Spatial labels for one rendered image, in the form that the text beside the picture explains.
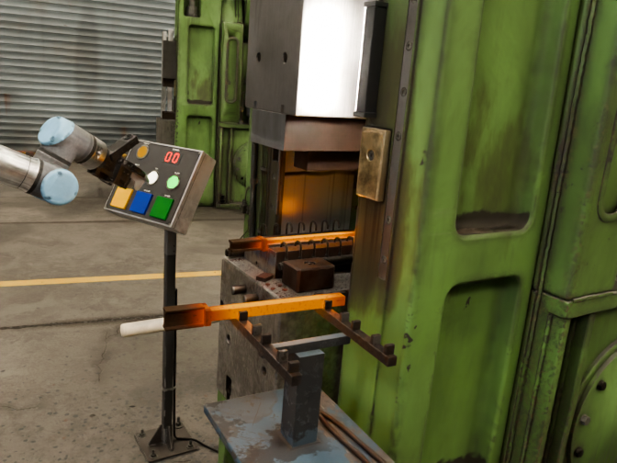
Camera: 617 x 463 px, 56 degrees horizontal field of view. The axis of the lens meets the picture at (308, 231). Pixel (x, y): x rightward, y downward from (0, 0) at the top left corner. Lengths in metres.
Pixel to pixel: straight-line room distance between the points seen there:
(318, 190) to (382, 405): 0.75
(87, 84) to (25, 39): 1.00
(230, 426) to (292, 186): 0.83
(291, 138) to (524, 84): 0.60
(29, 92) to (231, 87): 3.93
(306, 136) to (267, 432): 0.75
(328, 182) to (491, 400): 0.84
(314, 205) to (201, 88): 4.68
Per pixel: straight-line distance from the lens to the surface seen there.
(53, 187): 1.54
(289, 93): 1.51
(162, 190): 2.01
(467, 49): 1.34
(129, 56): 9.52
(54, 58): 9.49
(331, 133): 1.60
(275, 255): 1.59
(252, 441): 1.32
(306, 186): 1.90
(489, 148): 1.50
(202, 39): 6.53
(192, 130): 6.53
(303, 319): 1.53
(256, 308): 1.27
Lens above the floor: 1.45
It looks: 15 degrees down
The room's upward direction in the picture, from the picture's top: 5 degrees clockwise
